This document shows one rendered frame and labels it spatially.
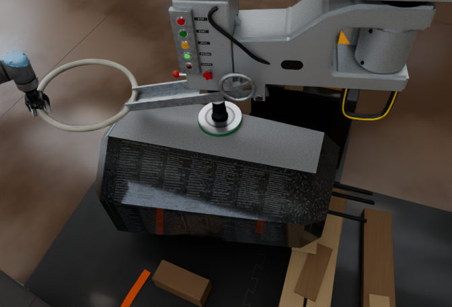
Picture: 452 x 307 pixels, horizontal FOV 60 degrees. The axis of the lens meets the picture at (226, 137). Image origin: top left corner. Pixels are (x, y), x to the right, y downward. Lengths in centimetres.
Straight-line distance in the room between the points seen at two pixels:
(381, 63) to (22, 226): 237
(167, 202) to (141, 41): 231
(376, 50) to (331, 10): 24
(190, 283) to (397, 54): 153
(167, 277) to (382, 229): 127
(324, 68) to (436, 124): 185
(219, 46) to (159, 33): 253
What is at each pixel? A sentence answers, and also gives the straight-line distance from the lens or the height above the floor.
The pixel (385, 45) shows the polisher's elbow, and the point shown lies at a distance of 150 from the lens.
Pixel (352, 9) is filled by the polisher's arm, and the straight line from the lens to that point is 139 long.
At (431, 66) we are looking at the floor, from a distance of 374.
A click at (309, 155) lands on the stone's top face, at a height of 82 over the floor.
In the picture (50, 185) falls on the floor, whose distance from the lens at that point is 303.
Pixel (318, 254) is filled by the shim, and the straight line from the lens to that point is 223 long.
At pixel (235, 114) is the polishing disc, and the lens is 192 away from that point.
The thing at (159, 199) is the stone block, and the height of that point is 63.
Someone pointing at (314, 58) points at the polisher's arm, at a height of 131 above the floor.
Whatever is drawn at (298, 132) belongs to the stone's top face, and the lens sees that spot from 188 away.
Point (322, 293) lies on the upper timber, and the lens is 217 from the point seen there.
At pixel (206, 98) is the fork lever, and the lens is 175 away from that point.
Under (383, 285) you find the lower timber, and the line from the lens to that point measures 238.
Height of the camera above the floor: 225
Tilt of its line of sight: 50 degrees down
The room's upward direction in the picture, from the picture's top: 6 degrees counter-clockwise
